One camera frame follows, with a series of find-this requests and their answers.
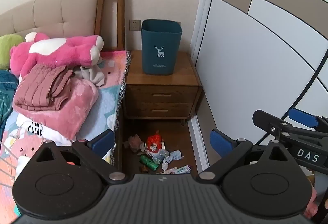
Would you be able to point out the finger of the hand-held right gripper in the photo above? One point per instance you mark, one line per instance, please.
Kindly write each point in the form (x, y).
(266, 121)
(302, 117)

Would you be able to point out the pink plush toy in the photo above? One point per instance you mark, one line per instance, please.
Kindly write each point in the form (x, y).
(64, 52)

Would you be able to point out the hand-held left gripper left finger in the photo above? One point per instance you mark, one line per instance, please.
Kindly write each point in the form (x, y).
(103, 142)

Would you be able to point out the teal blanket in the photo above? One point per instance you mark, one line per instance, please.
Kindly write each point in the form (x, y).
(6, 93)

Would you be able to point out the small brown wrapper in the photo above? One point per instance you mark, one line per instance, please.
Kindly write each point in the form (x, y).
(144, 169)

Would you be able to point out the beige padded headboard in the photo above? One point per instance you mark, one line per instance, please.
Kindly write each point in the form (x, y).
(46, 11)

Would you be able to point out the pastel printed bedsheet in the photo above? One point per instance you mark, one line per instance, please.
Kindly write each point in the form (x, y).
(107, 96)

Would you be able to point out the red snack wrapper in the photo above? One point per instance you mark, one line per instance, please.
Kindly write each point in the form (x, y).
(153, 140)

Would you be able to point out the toothpaste box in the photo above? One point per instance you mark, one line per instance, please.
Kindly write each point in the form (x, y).
(176, 170)

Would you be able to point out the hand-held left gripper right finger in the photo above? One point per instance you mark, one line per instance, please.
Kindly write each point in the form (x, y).
(220, 143)

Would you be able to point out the brown paper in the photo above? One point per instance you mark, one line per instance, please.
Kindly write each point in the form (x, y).
(134, 142)

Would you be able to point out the white printed cloth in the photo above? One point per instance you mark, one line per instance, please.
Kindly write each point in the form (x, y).
(32, 126)

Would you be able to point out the green can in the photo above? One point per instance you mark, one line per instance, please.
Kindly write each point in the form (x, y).
(147, 162)

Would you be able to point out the person's right hand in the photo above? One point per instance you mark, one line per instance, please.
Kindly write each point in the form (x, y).
(310, 207)

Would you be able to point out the grey white cloth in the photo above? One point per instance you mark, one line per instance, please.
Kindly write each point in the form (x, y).
(93, 74)

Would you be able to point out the wooden nightstand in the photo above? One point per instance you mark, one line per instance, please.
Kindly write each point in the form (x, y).
(164, 80)

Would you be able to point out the pink fleece blanket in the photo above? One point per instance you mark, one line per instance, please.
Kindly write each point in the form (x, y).
(76, 106)

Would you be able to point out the teal deer print trash bin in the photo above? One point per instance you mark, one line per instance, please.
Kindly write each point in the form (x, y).
(161, 42)

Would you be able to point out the mauve folded clothes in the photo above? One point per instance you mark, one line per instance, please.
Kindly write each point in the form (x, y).
(41, 88)

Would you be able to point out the beige wall socket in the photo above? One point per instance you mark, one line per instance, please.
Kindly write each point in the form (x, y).
(134, 25)

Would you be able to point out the green plush toy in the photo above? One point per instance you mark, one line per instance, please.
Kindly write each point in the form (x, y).
(9, 47)

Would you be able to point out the wooden nightstand drawer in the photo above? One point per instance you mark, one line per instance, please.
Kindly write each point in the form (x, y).
(160, 110)
(161, 94)

